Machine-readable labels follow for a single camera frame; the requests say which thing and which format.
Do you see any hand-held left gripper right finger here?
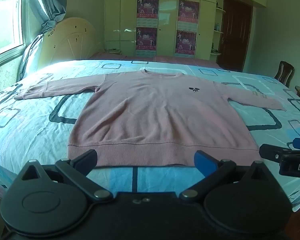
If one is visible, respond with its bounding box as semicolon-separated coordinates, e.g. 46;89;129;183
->
179;150;278;203

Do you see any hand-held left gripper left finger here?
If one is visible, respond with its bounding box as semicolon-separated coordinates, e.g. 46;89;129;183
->
17;149;113;203

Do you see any pink sweater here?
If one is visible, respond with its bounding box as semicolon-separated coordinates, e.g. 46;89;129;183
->
14;69;287;168

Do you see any cream headboard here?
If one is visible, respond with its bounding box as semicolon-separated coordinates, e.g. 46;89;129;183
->
37;17;103;68

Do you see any dark wooden door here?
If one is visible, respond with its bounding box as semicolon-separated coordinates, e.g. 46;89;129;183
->
220;0;253;72

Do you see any corner shelf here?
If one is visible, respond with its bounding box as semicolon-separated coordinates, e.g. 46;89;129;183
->
210;1;227;55

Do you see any pale green wardrobe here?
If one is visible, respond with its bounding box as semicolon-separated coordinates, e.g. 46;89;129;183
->
105;0;268;60

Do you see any grey blue curtain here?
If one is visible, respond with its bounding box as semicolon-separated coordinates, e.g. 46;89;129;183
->
19;0;67;80

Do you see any window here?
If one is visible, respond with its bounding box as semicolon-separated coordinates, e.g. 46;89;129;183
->
0;0;25;60

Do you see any wall poster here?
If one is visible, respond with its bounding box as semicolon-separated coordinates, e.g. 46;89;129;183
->
137;0;159;27
178;0;200;30
136;27;158;57
175;30;197;57

